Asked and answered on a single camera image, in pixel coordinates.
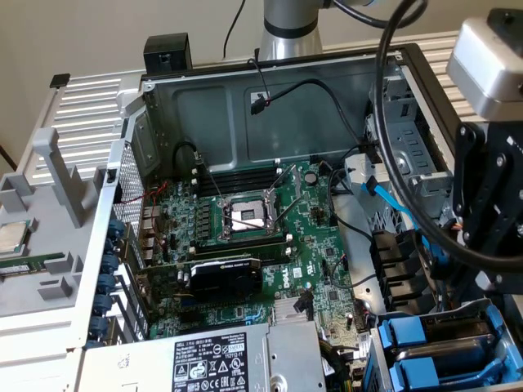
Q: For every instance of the hard disk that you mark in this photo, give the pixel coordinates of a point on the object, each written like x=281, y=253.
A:
x=402, y=332

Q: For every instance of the metal disk bay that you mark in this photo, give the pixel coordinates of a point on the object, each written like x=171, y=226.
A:
x=433, y=312

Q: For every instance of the empty blue disk carrier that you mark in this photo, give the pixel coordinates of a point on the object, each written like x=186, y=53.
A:
x=414, y=371

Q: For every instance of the silver drive cage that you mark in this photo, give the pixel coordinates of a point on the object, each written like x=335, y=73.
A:
x=408, y=134

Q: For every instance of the silver coin battery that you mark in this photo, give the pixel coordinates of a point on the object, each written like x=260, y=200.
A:
x=311, y=177

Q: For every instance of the thin metal locking lever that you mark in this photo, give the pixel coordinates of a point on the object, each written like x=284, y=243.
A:
x=209, y=178
x=283, y=215

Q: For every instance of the silver socket cover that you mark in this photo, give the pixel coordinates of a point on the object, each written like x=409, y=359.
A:
x=273, y=192

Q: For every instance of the silver finned heat sink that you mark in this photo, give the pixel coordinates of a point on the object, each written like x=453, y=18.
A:
x=284, y=312

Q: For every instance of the silver power supply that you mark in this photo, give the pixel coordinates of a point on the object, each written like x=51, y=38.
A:
x=286, y=355

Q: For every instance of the CPU socket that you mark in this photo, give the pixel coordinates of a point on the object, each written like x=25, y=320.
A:
x=245, y=214

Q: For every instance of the RAM slot white clips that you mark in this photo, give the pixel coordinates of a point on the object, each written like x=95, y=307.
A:
x=241, y=170
x=245, y=238
x=241, y=180

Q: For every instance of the green RAM stick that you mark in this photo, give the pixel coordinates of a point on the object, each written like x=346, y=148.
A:
x=241, y=245
x=16, y=270

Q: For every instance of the black graphics card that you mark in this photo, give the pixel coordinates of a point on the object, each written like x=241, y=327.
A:
x=224, y=279

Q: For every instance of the open metal PC case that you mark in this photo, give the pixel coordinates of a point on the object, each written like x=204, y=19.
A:
x=204, y=118

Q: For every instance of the green motherboard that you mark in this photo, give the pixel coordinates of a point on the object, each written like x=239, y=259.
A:
x=180, y=196

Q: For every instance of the black box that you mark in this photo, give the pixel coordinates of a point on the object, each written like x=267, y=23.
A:
x=167, y=49

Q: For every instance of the blue slot latch knob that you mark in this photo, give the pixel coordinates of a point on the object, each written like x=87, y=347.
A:
x=103, y=304
x=111, y=246
x=99, y=326
x=107, y=283
x=110, y=264
x=117, y=227

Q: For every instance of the grey parts rack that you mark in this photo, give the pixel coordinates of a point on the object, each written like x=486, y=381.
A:
x=53, y=245

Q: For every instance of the small black end cap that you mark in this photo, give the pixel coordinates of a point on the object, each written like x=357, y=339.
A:
x=60, y=79

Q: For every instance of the silver CPU chip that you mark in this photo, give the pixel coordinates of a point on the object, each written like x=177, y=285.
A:
x=12, y=239

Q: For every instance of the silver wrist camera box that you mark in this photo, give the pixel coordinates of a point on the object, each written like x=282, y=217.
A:
x=482, y=69

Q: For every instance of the silver metal bracket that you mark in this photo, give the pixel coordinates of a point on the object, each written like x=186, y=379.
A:
x=355, y=171

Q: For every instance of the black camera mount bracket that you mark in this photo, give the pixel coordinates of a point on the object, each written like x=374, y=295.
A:
x=504, y=22

